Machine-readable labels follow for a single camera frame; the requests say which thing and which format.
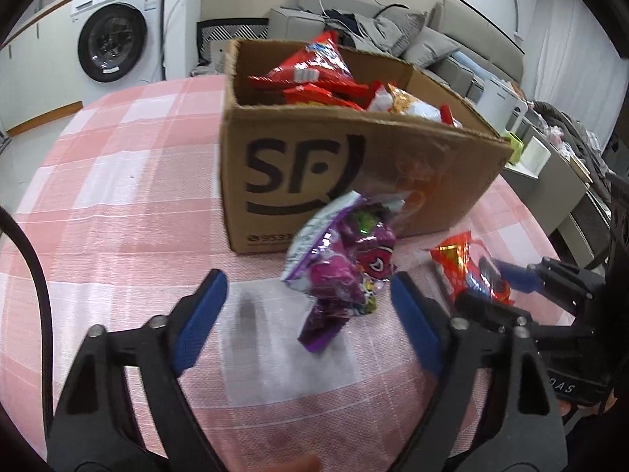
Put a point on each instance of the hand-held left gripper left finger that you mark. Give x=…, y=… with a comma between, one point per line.
x=201, y=324

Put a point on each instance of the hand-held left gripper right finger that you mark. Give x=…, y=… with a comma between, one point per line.
x=417, y=324

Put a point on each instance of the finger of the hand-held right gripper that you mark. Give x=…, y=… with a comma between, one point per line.
x=491, y=312
x=521, y=278

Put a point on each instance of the red gold snack packet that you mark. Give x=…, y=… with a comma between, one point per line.
x=457, y=260

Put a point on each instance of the purple white candy bag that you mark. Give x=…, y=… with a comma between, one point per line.
x=344, y=265

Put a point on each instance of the brown cardboard box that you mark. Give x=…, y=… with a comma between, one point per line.
x=295, y=123

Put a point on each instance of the red corn snack bag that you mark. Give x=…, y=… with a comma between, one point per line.
x=314, y=61

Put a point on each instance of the person's left hand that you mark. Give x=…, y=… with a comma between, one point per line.
x=295, y=464

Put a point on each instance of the grey side table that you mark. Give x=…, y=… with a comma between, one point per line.
x=560, y=191

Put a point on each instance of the white cup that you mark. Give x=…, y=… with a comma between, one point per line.
x=535, y=152

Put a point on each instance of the green container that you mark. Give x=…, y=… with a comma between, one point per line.
x=513, y=150

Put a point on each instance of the dark grey jacket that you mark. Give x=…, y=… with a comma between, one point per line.
x=570, y=132

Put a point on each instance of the pink plaid tablecloth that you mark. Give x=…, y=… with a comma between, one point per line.
x=123, y=182

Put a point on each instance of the white appliance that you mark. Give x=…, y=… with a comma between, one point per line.
x=501, y=103

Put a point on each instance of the white curtain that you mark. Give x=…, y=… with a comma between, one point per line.
x=575, y=49

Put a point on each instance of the grey cushion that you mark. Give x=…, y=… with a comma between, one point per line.
x=400, y=32
x=432, y=49

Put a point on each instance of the black white patterned chair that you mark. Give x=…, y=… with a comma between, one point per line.
x=231, y=34

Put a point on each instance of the white washing machine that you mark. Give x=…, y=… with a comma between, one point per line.
x=118, y=39

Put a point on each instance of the white cabinet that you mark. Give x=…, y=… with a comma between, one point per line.
x=39, y=69

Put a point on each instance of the dark clothes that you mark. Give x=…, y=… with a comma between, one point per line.
x=346, y=24

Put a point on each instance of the grey sofa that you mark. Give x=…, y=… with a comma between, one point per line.
x=295, y=19

